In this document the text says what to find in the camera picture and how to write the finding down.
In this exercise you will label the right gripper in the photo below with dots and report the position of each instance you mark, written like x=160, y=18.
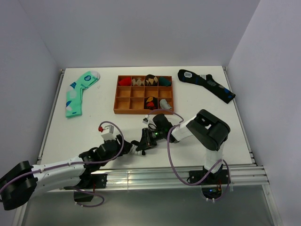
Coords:
x=147, y=141

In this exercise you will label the dark teal rolled sock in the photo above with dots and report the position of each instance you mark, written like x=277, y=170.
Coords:
x=164, y=82

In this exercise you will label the wooden compartment tray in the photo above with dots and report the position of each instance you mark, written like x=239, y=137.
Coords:
x=130, y=99

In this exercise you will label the red rolled sock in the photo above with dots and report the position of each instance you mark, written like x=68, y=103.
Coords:
x=125, y=81

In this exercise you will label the beige argyle rolled sock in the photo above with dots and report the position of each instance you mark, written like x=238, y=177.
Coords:
x=138, y=81

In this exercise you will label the light grey rolled sock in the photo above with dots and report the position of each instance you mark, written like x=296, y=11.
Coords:
x=165, y=105

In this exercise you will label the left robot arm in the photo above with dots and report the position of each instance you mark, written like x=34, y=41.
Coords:
x=25, y=181

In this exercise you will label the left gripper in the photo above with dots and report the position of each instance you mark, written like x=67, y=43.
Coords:
x=126, y=147

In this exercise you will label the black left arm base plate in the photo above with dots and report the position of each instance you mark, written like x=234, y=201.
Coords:
x=98, y=181

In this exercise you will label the black red yellow argyle sock roll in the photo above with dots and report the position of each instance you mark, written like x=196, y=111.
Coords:
x=150, y=103

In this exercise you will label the aluminium table edge rail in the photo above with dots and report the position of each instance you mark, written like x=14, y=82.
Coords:
x=164, y=178

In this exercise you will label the black tan argyle rolled sock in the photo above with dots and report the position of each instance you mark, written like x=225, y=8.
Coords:
x=151, y=80

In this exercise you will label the mint green patterned sock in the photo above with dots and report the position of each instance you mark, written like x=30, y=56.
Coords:
x=75, y=90

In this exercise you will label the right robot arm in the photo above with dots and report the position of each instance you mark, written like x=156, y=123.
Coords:
x=209, y=130

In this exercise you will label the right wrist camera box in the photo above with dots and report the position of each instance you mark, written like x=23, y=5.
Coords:
x=146, y=119

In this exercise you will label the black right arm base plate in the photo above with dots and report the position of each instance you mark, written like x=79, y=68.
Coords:
x=212, y=179

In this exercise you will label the black blue patterned long sock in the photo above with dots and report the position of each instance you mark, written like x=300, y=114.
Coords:
x=208, y=83

